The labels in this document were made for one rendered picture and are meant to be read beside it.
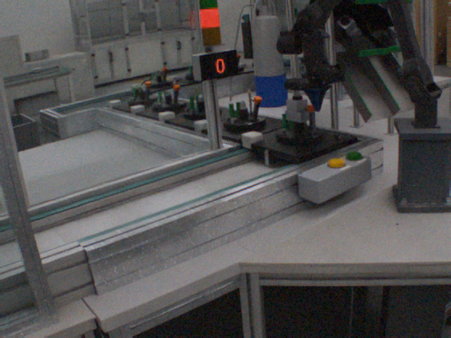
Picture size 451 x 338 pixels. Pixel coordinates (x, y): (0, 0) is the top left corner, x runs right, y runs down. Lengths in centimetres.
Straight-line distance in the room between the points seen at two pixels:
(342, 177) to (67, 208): 66
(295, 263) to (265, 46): 146
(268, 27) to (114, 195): 132
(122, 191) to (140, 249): 29
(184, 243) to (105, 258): 18
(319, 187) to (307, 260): 21
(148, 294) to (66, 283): 16
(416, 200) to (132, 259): 67
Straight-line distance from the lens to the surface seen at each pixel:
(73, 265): 93
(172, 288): 93
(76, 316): 91
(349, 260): 98
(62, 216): 116
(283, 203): 115
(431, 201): 119
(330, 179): 114
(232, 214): 105
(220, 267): 98
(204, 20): 129
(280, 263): 98
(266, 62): 229
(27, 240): 83
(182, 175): 128
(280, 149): 131
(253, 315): 111
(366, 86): 158
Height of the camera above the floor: 136
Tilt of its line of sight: 20 degrees down
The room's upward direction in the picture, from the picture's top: 5 degrees counter-clockwise
